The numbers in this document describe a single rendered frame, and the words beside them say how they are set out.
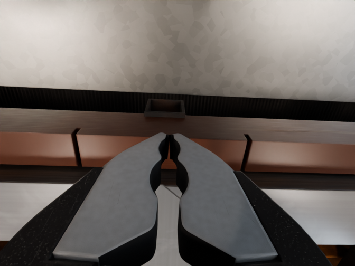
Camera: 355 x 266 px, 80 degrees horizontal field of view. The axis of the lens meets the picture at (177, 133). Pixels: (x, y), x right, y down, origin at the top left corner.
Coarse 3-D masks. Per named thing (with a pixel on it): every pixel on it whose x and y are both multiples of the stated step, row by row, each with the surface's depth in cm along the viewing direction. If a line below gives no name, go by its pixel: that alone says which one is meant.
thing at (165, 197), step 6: (162, 186) 22; (156, 192) 22; (162, 192) 22; (168, 192) 22; (162, 198) 23; (168, 198) 23; (174, 198) 23; (162, 204) 23; (168, 204) 23; (174, 204) 23
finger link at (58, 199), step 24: (96, 168) 9; (72, 192) 8; (48, 216) 7; (72, 216) 7; (24, 240) 6; (48, 240) 6; (0, 264) 5; (24, 264) 5; (48, 264) 5; (72, 264) 6; (96, 264) 6
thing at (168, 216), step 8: (160, 208) 23; (168, 208) 23; (176, 208) 23; (160, 216) 24; (168, 216) 24; (176, 216) 24; (160, 224) 24; (168, 224) 24; (176, 224) 25; (160, 232) 25; (168, 232) 25; (176, 232) 25; (160, 240) 26; (168, 240) 26; (176, 240) 26
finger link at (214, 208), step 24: (192, 144) 11; (192, 168) 9; (216, 168) 9; (192, 192) 8; (216, 192) 8; (240, 192) 8; (192, 216) 7; (216, 216) 7; (240, 216) 7; (192, 240) 7; (216, 240) 6; (240, 240) 6; (264, 240) 6; (192, 264) 7; (216, 264) 6
